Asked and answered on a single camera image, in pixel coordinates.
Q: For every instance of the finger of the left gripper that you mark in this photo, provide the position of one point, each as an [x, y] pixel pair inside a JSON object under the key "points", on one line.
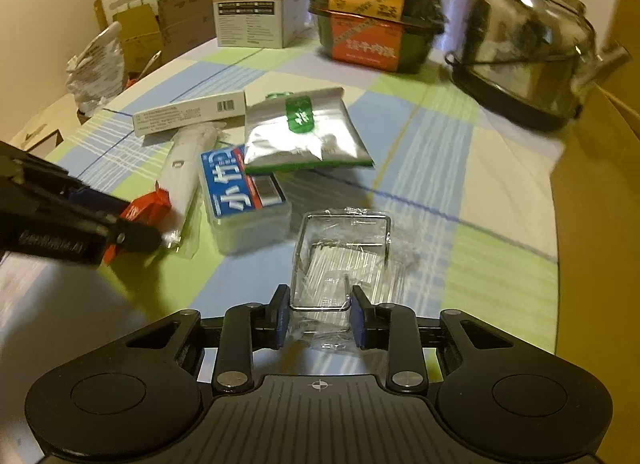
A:
{"points": [[40, 178], [15, 200]]}

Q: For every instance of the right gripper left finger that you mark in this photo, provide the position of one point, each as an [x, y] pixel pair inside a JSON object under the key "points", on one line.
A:
{"points": [[245, 329]]}

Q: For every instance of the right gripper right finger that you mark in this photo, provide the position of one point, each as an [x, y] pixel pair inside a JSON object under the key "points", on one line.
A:
{"points": [[392, 328]]}

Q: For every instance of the clear plastic wire bag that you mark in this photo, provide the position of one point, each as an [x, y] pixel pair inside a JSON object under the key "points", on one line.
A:
{"points": [[337, 249]]}

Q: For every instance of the red small packet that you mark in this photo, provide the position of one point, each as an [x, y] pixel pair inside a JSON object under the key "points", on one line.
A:
{"points": [[140, 216]]}

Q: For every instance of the white tube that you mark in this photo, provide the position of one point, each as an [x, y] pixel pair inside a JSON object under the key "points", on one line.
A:
{"points": [[180, 178]]}

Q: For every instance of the silver green foil pouch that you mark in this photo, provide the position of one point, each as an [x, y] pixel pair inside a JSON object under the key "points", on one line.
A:
{"points": [[303, 130]]}

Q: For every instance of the long white ointment box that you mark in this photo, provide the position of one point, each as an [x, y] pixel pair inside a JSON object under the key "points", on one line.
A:
{"points": [[189, 112]]}

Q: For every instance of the crumpled plastic bag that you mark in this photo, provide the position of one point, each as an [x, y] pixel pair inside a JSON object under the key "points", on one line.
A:
{"points": [[97, 74]]}

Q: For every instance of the checkered tablecloth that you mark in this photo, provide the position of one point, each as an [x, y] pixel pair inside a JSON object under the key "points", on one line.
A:
{"points": [[472, 188]]}

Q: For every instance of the stacked cardboard boxes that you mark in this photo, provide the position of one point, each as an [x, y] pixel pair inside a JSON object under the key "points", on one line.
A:
{"points": [[157, 31]]}

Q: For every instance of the brown cardboard box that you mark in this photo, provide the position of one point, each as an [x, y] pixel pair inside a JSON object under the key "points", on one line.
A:
{"points": [[595, 190]]}

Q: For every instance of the stainless steel kettle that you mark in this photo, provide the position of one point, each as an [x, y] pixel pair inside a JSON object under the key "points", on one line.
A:
{"points": [[531, 61]]}

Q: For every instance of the black instant meal bowl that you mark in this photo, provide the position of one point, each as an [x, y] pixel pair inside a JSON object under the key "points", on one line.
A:
{"points": [[389, 35]]}

